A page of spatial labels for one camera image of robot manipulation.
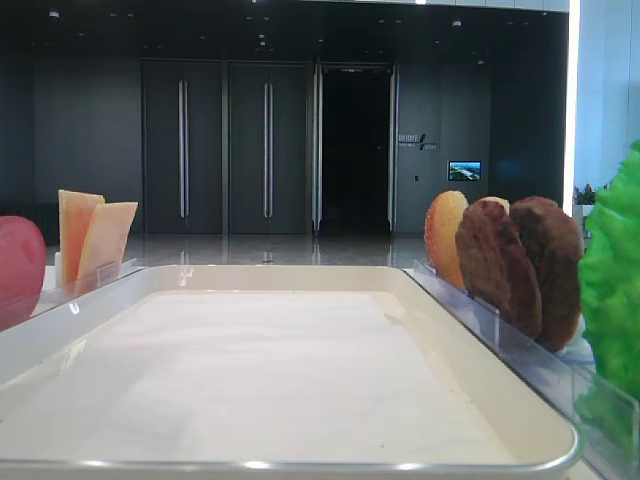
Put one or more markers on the front red tomato slice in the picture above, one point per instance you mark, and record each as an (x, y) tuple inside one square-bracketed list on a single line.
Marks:
[(23, 265)]

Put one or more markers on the small wall display screen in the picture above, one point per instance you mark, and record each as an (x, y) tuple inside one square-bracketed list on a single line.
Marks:
[(467, 171)]

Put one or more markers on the clear patty holder rail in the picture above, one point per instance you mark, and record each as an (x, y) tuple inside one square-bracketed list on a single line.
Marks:
[(550, 373)]

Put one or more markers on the white cheese pusher block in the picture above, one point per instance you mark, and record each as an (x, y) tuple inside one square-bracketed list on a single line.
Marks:
[(58, 266)]

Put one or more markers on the front brown meat patty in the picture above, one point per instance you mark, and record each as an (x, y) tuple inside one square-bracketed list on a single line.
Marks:
[(495, 266)]

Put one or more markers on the rear brown meat patty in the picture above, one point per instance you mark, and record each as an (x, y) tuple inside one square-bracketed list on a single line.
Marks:
[(554, 246)]

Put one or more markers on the left dark double door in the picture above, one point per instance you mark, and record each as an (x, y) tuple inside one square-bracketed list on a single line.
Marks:
[(182, 130)]

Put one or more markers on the white serving tray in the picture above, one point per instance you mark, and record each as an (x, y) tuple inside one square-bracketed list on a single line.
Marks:
[(267, 372)]

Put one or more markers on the flower planter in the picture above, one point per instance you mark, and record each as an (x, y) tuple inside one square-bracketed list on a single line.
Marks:
[(584, 200)]

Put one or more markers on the brown meat patty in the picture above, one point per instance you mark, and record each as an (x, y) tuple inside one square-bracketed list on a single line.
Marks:
[(495, 266), (554, 246)]

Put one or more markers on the orange cheese slice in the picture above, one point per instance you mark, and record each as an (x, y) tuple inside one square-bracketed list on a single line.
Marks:
[(75, 213), (107, 236)]

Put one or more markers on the clear lettuce holder rail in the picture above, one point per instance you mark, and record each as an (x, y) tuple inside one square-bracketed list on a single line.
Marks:
[(609, 422)]

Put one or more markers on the clear bread holder rail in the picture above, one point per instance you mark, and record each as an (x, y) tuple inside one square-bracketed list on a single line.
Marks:
[(440, 282)]

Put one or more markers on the middle dark double door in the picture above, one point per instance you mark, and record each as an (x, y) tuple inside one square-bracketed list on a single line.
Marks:
[(268, 149)]

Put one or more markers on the golden bread slice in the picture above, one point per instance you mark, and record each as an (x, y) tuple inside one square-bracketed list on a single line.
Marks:
[(441, 224)]

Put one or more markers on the open glass door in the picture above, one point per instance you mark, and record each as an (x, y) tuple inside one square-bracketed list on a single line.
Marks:
[(354, 151)]

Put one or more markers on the front orange cheese slice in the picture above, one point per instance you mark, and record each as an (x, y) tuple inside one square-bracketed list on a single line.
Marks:
[(107, 236)]

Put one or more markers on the clear cheese holder rail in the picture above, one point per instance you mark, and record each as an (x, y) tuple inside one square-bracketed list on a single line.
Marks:
[(104, 275)]

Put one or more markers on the green lettuce leaf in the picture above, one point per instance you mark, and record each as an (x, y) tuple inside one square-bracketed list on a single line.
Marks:
[(609, 278)]

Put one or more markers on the dark double door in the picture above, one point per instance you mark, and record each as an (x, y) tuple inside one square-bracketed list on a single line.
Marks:
[(182, 130), (268, 149)]

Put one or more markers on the rear orange cheese slice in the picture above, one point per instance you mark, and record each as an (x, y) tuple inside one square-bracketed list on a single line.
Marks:
[(75, 213)]

